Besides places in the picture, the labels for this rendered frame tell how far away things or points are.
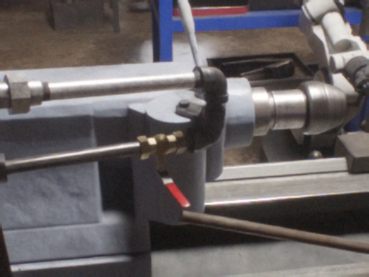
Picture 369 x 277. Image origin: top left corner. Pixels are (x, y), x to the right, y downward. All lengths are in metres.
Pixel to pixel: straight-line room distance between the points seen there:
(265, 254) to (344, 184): 0.22
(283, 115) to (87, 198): 0.33
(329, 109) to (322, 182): 0.34
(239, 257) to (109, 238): 0.40
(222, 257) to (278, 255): 0.12
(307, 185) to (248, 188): 0.12
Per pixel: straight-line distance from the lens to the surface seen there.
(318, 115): 0.92
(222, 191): 1.18
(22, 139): 0.84
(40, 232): 0.87
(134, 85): 0.67
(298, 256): 1.21
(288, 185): 1.21
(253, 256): 1.20
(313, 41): 2.39
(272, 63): 3.18
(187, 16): 0.83
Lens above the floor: 1.52
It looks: 30 degrees down
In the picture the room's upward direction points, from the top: straight up
